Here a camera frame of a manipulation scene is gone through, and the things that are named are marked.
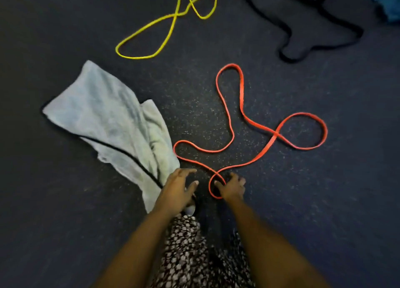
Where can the blue cloth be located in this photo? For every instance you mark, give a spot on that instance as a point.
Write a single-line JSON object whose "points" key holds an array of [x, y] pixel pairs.
{"points": [[387, 0]]}

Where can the person's right forearm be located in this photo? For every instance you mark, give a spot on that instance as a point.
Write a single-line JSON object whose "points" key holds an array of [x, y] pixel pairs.
{"points": [[268, 250]]}

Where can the person's right hand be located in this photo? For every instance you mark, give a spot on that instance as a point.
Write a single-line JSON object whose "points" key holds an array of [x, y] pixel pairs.
{"points": [[234, 191]]}

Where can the black white patterned garment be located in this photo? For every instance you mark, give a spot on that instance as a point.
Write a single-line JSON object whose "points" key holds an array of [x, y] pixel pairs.
{"points": [[187, 259]]}

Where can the person's left thumb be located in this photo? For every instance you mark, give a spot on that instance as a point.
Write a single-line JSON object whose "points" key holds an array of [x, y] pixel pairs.
{"points": [[192, 187]]}

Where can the yellow resistance band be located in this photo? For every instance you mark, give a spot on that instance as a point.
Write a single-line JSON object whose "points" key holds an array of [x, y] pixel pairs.
{"points": [[134, 57]]}

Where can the person's left forearm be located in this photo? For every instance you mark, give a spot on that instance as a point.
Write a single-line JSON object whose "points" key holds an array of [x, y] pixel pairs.
{"points": [[140, 250]]}

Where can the grey shoe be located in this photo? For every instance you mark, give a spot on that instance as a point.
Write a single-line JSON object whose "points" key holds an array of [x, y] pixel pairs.
{"points": [[190, 209]]}

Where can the red resistance band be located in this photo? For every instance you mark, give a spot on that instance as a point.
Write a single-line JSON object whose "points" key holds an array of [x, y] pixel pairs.
{"points": [[241, 94]]}

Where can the black resistance band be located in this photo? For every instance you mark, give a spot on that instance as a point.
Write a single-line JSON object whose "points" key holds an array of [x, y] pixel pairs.
{"points": [[286, 59]]}

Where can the person's left hand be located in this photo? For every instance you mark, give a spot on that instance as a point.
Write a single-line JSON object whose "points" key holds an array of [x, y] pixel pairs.
{"points": [[173, 194]]}

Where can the person's right thumb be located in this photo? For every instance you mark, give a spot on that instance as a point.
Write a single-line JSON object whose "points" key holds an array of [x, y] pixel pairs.
{"points": [[220, 186]]}

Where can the light grey towel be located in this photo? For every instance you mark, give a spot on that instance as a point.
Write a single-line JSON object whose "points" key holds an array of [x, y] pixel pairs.
{"points": [[100, 109]]}

